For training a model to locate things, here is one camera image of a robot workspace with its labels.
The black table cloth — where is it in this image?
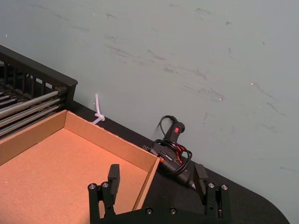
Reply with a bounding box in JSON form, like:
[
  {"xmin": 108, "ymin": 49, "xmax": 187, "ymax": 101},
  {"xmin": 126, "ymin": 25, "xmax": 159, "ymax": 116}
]
[{"xmin": 67, "ymin": 99, "xmax": 292, "ymax": 224}]

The black rack with steel bars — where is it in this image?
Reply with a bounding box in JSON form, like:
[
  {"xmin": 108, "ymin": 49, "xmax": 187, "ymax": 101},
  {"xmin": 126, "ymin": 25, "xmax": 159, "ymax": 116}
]
[{"xmin": 0, "ymin": 44, "xmax": 78, "ymax": 140}]

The plain pale wall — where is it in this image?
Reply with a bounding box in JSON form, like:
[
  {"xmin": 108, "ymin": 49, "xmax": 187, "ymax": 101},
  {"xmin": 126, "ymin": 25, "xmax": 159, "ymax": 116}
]
[{"xmin": 0, "ymin": 0, "xmax": 299, "ymax": 224}]

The small white three-armed plastic piece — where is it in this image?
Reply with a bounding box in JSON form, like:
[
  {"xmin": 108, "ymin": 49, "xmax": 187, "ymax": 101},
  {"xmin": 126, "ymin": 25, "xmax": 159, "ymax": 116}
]
[{"xmin": 93, "ymin": 93, "xmax": 106, "ymax": 126}]

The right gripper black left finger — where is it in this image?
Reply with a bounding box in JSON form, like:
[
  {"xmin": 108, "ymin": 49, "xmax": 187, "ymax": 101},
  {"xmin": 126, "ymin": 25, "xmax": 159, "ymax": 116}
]
[{"xmin": 87, "ymin": 164, "xmax": 121, "ymax": 219}]

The shallow brown cardboard tray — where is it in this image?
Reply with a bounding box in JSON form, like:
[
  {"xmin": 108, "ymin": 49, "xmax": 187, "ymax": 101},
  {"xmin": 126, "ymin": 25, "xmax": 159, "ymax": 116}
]
[{"xmin": 0, "ymin": 110, "xmax": 160, "ymax": 224}]

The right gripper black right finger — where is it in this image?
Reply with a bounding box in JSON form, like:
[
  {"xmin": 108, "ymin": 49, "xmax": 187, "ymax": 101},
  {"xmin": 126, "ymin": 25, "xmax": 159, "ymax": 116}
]
[{"xmin": 193, "ymin": 163, "xmax": 232, "ymax": 221}]

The black corded tool red switch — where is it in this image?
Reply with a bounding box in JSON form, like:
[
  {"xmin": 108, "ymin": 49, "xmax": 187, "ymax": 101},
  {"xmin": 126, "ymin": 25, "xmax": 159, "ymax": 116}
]
[{"xmin": 142, "ymin": 115, "xmax": 199, "ymax": 191}]

